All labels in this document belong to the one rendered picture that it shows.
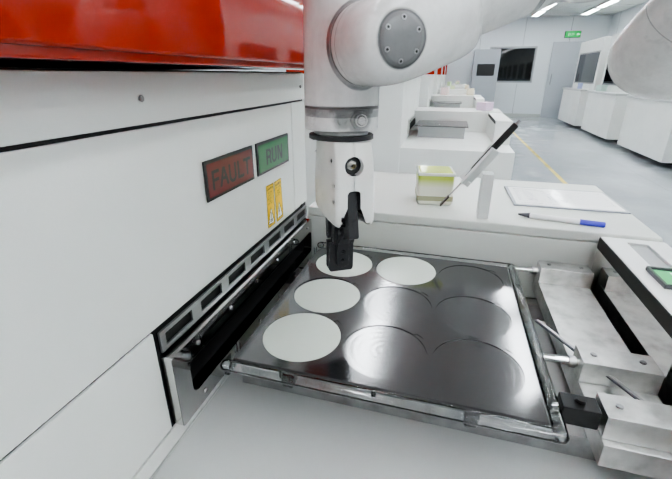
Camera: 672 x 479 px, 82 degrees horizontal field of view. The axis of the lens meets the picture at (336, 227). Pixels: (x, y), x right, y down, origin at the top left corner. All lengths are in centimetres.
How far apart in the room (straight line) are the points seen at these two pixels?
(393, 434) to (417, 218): 39
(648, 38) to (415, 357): 50
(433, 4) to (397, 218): 46
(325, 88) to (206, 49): 12
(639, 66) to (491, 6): 25
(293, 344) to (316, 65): 33
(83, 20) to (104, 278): 20
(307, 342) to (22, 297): 31
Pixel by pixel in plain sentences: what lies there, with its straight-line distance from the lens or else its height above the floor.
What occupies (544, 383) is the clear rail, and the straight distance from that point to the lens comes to 51.
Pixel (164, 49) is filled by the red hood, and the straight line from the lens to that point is 35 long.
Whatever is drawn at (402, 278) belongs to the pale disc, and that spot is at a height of 90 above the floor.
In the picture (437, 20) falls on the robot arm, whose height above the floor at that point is 126.
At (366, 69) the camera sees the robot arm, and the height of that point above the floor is 122.
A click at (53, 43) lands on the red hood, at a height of 123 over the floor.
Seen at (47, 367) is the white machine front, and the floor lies 102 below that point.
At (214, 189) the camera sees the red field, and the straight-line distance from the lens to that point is 49.
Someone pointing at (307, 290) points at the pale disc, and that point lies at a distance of 62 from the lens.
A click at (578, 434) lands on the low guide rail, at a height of 85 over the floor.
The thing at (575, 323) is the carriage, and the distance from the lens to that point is 68.
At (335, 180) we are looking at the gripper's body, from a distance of 43.
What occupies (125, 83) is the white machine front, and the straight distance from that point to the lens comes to 39.
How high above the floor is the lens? 122
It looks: 21 degrees down
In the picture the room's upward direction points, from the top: straight up
